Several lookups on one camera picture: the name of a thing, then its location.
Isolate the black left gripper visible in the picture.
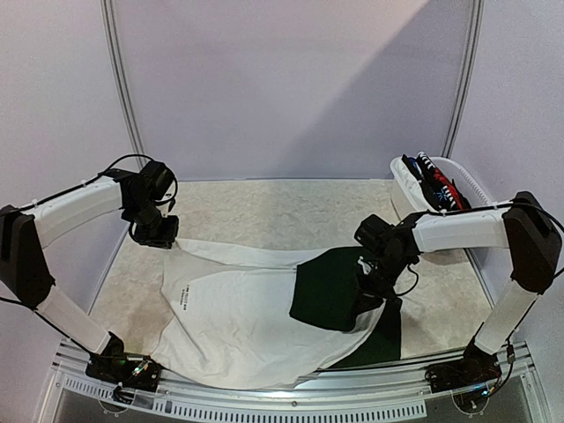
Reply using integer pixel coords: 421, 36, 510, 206
126, 198, 179, 248

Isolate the white and green t-shirt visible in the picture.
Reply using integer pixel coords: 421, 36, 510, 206
152, 239, 402, 390

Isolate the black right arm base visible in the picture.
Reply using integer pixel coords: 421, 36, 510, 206
425, 338, 516, 397

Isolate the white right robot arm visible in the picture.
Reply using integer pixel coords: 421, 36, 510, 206
354, 191, 563, 384

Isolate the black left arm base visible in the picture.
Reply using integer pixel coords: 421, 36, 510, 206
85, 332, 162, 392

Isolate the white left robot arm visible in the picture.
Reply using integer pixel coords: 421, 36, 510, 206
1, 163, 179, 382

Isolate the white plastic laundry basket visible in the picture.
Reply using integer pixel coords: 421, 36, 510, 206
390, 152, 491, 219

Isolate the dark patterned clothes pile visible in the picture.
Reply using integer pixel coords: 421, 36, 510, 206
401, 152, 471, 212

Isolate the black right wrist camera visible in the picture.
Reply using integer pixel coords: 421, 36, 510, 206
353, 214, 393, 256

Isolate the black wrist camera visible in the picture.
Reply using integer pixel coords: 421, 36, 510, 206
353, 214, 393, 256
139, 160, 178, 205

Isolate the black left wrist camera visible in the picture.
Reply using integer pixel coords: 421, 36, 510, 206
139, 160, 178, 205

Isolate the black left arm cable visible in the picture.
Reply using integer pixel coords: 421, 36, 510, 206
99, 152, 182, 212

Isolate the aluminium front rail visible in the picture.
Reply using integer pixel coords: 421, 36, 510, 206
38, 342, 552, 422

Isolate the left aluminium frame post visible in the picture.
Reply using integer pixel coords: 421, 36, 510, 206
100, 0, 145, 153

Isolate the aluminium frame post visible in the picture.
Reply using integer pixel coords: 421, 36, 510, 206
100, 0, 145, 153
441, 0, 485, 158

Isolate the right aluminium frame post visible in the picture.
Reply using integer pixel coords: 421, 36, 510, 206
441, 0, 485, 158

